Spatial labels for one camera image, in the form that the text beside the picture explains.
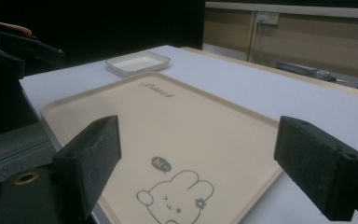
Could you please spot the grey power strip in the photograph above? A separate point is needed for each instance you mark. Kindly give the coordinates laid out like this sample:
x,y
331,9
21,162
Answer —
x,y
295,67

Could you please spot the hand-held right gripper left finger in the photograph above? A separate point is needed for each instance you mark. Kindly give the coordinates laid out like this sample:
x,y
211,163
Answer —
x,y
87,168

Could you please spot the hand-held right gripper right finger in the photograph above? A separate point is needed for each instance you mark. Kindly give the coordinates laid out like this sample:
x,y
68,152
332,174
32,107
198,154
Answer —
x,y
317,161

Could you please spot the black curtain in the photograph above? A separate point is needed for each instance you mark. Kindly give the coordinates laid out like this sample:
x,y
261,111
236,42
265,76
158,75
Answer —
x,y
121,25

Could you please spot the white wall socket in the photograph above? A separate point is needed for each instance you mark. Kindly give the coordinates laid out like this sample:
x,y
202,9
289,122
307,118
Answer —
x,y
267,18

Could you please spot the white square dish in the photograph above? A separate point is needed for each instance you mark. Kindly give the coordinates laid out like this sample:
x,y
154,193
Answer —
x,y
136,63

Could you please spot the beige tray with rabbit print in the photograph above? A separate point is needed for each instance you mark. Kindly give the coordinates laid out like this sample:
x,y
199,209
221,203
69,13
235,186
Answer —
x,y
180,124

